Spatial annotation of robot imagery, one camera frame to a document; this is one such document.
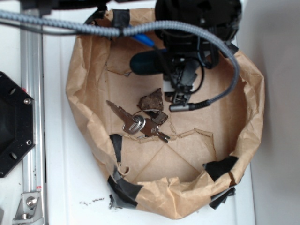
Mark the white plastic tray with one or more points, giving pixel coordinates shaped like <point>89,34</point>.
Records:
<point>77,192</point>

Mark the metal corner bracket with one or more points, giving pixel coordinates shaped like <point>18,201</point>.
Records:
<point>29,211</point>

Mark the short silver key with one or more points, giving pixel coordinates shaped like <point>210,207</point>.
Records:
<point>152,129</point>

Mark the aluminium extrusion rail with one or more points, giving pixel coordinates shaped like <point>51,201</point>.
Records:
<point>32,79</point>

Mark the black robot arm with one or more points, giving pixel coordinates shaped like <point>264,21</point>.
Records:
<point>217,21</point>

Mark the long silver key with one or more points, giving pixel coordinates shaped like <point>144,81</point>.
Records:
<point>132,123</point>

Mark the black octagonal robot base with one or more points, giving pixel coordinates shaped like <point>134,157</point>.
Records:
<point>16,124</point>

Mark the brown rock chunk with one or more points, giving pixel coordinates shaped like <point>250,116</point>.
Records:
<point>152,101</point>

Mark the small dark key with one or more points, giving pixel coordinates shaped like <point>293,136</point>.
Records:
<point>158,117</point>

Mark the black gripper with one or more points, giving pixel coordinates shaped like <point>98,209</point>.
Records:
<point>185,53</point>

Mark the brown paper bag bin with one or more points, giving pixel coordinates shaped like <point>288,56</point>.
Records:
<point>209,148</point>

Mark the blue cable connector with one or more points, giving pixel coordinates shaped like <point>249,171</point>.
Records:
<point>143,39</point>

